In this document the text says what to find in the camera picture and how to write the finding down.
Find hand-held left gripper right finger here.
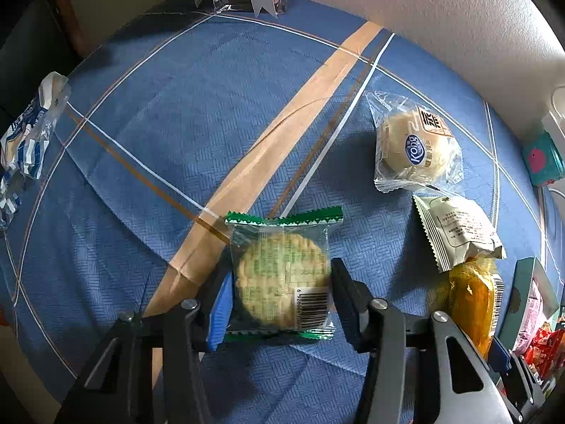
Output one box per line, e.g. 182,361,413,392
330,257,515,424

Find brown wooden board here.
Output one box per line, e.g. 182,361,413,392
52,0,91,56

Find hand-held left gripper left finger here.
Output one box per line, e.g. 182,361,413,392
55,265,234,424

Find clear wrapped round bun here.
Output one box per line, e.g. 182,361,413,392
367,90,464,194

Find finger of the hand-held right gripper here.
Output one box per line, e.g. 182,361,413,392
492,336,559,411

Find crinkled red snack packet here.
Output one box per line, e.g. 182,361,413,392
527,322,565,367

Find teal box red hearts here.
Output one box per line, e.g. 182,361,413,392
522,130,565,186

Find green edged clear biscuit packet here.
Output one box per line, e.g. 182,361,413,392
225,206,344,340

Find blue plaid bedsheet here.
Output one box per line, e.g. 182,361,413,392
0,0,565,424

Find white box tray teal rim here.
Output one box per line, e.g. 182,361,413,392
503,256,561,354

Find yellow snack packet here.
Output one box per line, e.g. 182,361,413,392
435,257,505,360

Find blue and white snack packet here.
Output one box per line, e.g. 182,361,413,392
0,72,72,230

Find grey-green snack packet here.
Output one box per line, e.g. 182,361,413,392
414,194,507,273

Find pink snack packet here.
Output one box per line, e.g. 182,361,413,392
516,278,550,354

